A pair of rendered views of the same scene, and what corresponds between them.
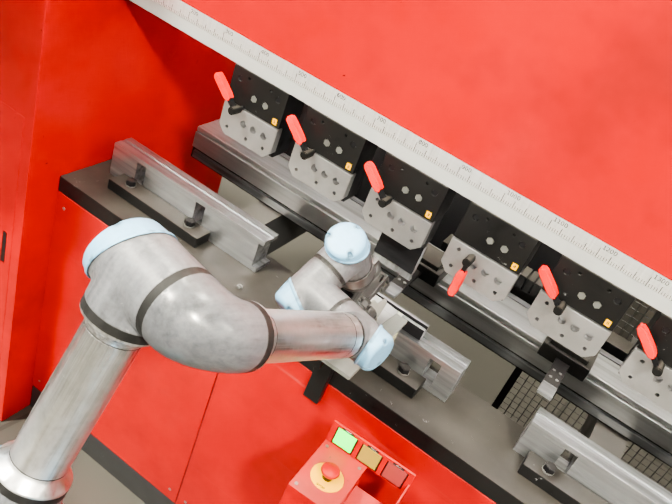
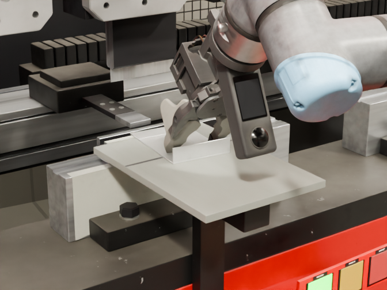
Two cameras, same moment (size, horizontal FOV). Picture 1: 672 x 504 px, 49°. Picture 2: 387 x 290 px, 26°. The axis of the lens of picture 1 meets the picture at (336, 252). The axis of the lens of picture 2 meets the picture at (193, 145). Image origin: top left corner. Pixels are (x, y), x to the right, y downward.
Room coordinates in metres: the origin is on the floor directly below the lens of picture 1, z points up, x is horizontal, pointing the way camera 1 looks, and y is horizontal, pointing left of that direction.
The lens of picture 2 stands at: (0.68, 0.74, 1.40)
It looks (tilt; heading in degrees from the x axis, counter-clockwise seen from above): 21 degrees down; 306
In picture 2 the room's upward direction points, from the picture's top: straight up
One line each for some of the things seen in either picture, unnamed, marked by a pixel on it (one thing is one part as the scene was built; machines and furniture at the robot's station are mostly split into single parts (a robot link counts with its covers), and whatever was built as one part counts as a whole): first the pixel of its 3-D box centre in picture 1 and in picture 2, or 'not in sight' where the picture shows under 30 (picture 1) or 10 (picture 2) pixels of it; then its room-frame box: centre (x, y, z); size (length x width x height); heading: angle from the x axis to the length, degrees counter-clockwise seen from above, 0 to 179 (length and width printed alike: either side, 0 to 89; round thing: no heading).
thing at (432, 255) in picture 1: (413, 270); (97, 95); (1.53, -0.19, 1.01); 0.26 x 0.12 x 0.05; 160
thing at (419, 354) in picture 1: (386, 333); (176, 172); (1.37, -0.18, 0.92); 0.39 x 0.06 x 0.10; 70
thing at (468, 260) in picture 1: (461, 275); not in sight; (1.27, -0.25, 1.20); 0.04 x 0.02 x 0.10; 160
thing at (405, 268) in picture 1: (398, 252); (141, 43); (1.39, -0.13, 1.13); 0.10 x 0.02 x 0.10; 70
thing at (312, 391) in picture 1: (319, 370); (220, 255); (1.21, -0.06, 0.88); 0.14 x 0.04 x 0.22; 160
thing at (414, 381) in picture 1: (364, 351); (189, 208); (1.32, -0.14, 0.89); 0.30 x 0.05 x 0.03; 70
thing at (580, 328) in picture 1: (581, 301); not in sight; (1.26, -0.48, 1.26); 0.15 x 0.09 x 0.17; 70
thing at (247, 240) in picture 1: (190, 202); not in sight; (1.57, 0.39, 0.92); 0.50 x 0.06 x 0.10; 70
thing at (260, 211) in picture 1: (291, 212); not in sight; (1.90, 0.17, 0.81); 0.64 x 0.08 x 0.14; 160
